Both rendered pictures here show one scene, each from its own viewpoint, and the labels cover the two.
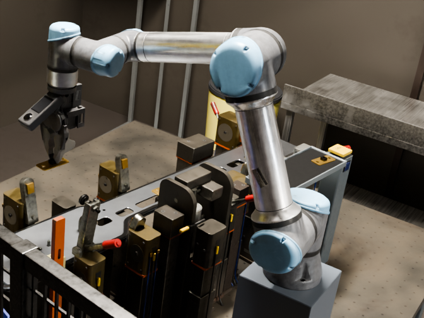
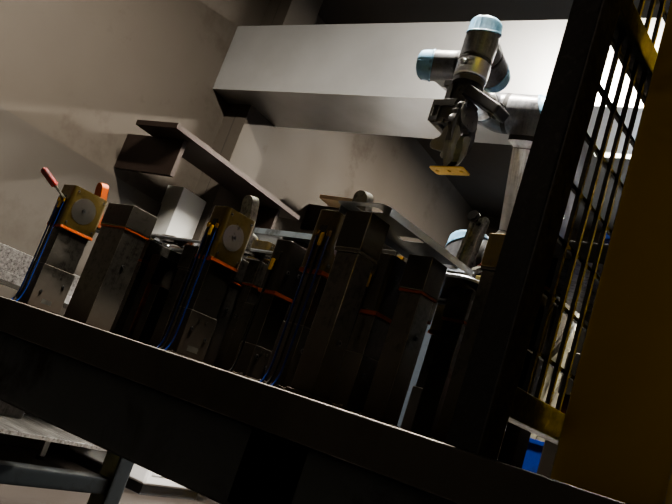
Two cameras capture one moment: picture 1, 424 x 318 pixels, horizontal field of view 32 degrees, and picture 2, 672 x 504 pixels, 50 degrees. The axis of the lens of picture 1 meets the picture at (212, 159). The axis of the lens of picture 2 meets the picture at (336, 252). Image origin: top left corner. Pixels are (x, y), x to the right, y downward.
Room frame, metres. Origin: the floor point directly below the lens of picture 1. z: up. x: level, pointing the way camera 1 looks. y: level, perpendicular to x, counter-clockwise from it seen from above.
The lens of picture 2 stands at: (1.69, 1.85, 0.69)
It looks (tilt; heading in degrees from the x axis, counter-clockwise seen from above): 12 degrees up; 276
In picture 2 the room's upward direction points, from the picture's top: 19 degrees clockwise
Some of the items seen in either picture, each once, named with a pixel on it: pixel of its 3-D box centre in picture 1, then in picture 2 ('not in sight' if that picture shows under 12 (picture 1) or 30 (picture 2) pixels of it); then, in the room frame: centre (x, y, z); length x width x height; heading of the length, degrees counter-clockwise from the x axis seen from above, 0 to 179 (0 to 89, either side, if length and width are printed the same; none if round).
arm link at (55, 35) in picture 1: (64, 47); (481, 43); (1.70, 0.39, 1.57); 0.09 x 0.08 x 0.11; 66
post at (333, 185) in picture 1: (326, 210); not in sight; (2.25, -0.42, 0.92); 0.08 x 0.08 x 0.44; 54
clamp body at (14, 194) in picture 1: (16, 243); (309, 303); (1.85, 0.56, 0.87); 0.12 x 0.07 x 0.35; 54
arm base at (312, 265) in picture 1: (294, 256); not in sight; (1.56, -0.24, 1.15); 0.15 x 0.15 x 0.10
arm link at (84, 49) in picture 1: (101, 55); (484, 68); (1.68, 0.30, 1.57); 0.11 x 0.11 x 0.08; 66
